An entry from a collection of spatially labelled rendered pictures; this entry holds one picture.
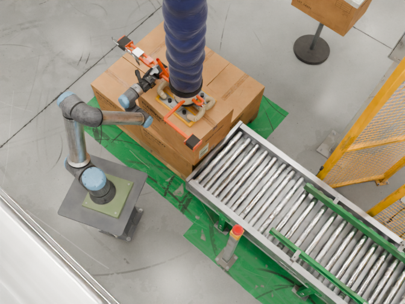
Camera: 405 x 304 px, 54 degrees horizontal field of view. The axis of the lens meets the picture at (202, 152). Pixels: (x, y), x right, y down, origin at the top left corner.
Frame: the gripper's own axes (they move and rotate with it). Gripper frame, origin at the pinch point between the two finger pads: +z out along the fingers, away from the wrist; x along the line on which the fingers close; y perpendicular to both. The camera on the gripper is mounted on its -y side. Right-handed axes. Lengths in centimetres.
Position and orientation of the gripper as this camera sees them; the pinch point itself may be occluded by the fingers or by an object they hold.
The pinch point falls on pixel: (156, 68)
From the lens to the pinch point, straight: 292.1
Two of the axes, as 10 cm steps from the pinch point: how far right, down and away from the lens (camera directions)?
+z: 6.5, -6.9, 3.3
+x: 0.2, -4.2, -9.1
